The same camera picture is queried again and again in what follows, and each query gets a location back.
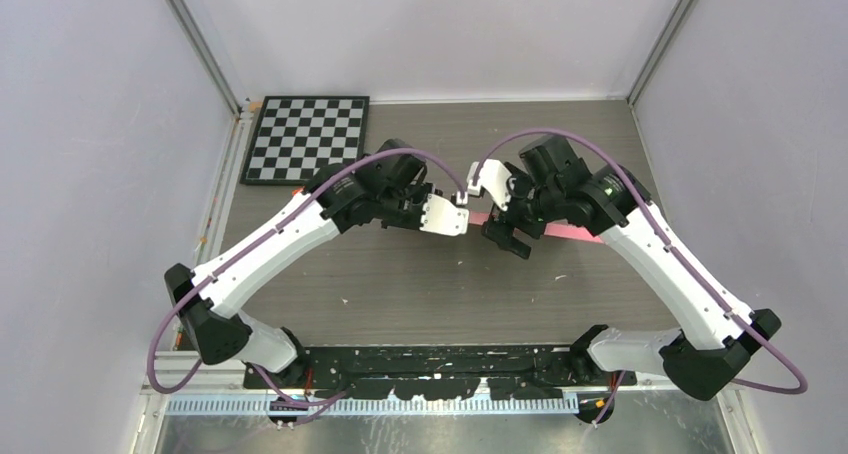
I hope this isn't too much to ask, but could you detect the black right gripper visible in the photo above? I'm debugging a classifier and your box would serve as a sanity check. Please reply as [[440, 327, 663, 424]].
[[480, 160, 564, 257]]

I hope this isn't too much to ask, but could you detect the pink photo frame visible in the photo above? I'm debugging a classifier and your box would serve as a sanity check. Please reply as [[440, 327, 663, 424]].
[[469, 211, 603, 244]]

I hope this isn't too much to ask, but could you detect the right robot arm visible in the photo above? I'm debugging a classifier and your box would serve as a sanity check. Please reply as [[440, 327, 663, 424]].
[[468, 132, 781, 401]]

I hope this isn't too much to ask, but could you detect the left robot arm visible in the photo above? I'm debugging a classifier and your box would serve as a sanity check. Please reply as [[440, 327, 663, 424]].
[[163, 139, 438, 388]]

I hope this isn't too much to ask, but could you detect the black white checkerboard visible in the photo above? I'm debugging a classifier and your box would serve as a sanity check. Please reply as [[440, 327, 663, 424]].
[[240, 95, 370, 186]]

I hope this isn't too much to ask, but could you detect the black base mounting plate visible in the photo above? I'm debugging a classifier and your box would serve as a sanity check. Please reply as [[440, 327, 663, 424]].
[[271, 344, 616, 401]]

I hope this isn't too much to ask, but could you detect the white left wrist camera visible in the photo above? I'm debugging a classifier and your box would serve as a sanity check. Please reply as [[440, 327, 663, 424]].
[[419, 193, 470, 237]]

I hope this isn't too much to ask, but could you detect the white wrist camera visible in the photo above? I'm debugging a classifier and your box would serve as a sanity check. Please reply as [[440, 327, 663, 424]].
[[419, 193, 470, 237], [467, 159, 512, 211]]

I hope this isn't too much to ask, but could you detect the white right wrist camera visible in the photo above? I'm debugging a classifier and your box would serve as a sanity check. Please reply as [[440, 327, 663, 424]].
[[467, 159, 512, 211]]

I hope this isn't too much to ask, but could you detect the aluminium front rail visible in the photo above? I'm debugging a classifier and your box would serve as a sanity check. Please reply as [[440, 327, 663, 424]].
[[139, 344, 745, 397]]

